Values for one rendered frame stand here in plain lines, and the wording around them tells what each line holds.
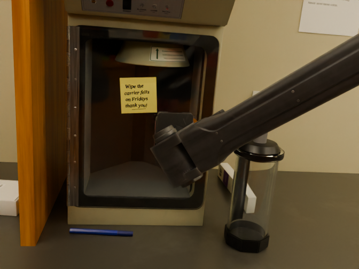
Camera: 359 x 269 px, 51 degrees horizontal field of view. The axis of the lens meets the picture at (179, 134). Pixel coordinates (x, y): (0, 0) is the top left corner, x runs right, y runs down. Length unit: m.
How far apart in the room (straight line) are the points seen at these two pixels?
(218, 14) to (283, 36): 0.58
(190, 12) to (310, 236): 0.60
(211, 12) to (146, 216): 0.48
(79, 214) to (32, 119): 0.27
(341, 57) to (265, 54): 0.90
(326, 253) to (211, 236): 0.26
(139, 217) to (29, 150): 0.30
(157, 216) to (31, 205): 0.29
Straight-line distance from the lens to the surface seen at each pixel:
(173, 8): 0.76
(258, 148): 0.78
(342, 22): 1.42
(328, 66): 0.43
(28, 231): 0.85
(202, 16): 0.78
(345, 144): 1.51
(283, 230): 0.99
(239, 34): 1.28
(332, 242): 1.00
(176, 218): 0.92
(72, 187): 0.88
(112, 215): 0.91
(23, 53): 0.74
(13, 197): 0.99
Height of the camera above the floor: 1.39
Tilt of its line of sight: 15 degrees down
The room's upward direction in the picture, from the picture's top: 5 degrees clockwise
